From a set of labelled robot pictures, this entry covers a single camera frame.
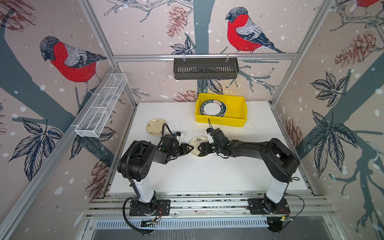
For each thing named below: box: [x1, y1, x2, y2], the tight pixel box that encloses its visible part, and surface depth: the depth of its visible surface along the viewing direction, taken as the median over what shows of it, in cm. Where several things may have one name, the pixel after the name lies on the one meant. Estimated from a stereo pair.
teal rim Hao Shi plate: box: [200, 100, 227, 117], surface depth 113 cm
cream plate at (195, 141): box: [189, 135, 209, 157], surface depth 100 cm
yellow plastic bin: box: [195, 93, 248, 127], surface depth 115 cm
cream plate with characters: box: [146, 118, 167, 136], surface depth 112 cm
